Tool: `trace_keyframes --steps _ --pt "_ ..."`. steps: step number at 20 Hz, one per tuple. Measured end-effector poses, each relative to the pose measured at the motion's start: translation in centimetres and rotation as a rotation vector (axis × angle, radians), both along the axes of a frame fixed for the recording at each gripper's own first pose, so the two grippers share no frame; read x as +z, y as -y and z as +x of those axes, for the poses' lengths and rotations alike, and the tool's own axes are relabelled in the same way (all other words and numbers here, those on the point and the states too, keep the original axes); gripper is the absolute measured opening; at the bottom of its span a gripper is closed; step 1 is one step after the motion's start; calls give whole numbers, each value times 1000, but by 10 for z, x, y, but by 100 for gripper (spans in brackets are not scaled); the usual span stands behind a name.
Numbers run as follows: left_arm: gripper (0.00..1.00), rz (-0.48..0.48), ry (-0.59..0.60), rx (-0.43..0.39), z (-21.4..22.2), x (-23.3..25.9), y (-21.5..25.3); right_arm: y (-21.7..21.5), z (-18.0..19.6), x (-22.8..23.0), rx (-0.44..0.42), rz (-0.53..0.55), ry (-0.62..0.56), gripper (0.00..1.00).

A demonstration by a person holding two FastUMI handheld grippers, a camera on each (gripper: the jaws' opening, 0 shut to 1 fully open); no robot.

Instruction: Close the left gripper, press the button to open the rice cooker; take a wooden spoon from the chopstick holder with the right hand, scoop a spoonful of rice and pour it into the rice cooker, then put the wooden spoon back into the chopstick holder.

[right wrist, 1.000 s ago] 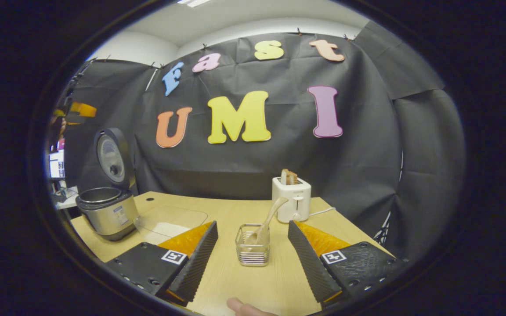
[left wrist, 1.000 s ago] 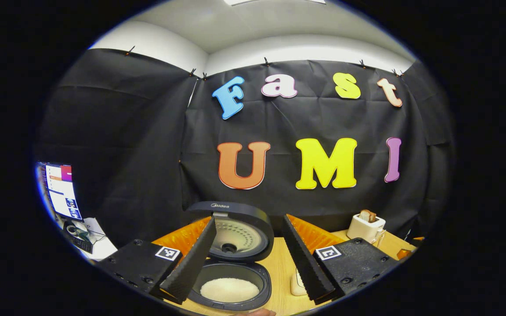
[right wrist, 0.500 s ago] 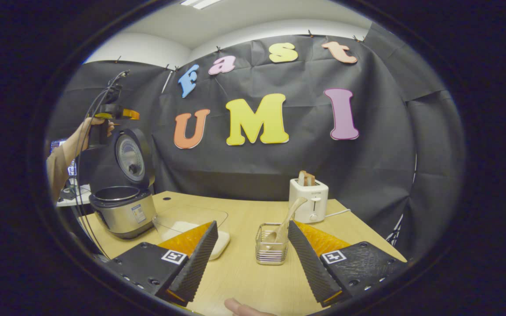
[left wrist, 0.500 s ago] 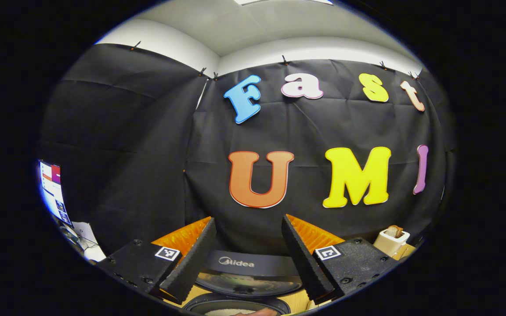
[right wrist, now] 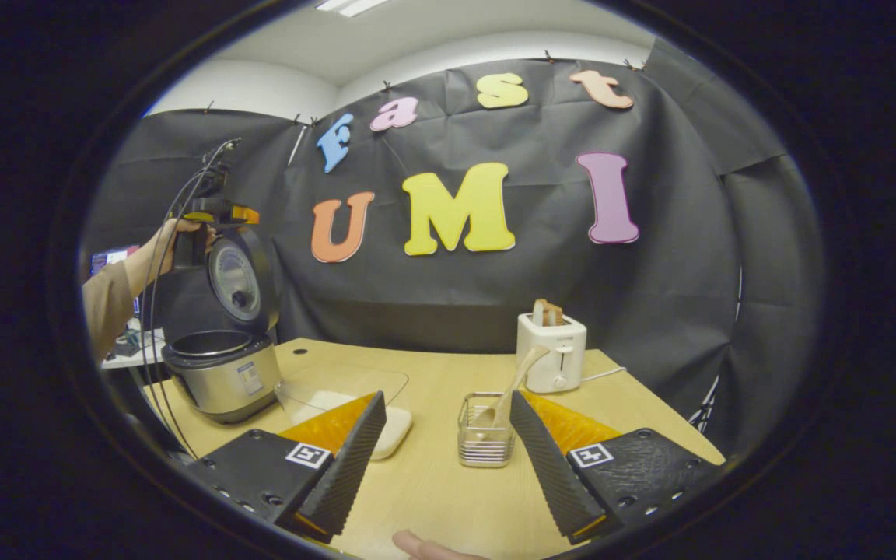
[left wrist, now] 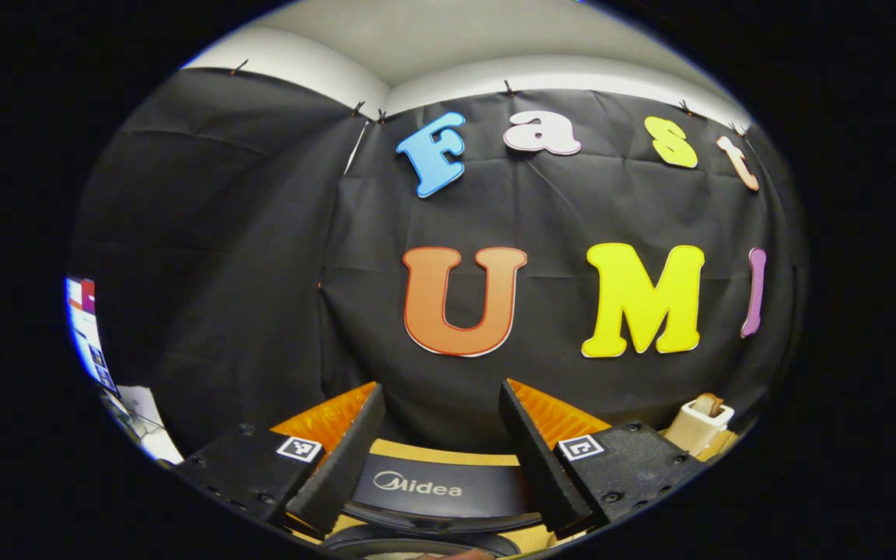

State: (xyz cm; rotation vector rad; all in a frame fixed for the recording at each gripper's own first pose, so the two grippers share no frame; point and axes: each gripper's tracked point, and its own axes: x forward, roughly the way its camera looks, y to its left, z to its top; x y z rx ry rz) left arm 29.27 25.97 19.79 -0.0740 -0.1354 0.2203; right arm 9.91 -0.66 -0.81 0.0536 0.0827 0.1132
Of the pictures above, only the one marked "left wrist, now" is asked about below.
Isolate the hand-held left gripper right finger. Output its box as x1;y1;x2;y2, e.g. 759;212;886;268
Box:
498;379;707;536

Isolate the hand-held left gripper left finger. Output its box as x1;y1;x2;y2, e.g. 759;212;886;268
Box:
176;383;387;537

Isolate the black rice cooker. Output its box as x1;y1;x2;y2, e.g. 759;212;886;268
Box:
322;453;565;559

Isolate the white toaster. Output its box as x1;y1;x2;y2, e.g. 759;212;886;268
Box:
663;399;735;457

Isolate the white side table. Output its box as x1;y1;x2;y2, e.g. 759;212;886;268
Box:
110;385;184;465

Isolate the computer monitor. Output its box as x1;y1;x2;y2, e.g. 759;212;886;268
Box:
65;276;121;399

